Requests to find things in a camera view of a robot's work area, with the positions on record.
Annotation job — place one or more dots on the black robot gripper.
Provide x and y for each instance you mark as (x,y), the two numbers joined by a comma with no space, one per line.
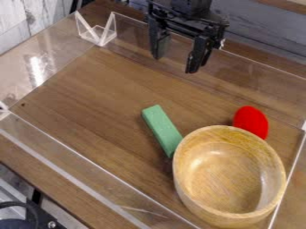
(190,18)

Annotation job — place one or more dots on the red plush tomato toy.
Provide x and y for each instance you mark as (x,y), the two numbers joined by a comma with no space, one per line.
(252,120)

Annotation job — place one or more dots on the green rectangular block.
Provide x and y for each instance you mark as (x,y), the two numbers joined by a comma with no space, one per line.
(163,129)

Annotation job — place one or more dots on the wooden bowl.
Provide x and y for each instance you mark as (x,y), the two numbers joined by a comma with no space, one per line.
(230,177)

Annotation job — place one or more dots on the clear acrylic corner bracket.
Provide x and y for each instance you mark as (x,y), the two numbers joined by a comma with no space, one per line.
(98,34)

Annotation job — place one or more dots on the black metal frame clamp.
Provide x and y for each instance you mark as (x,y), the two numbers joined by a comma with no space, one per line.
(23,214)

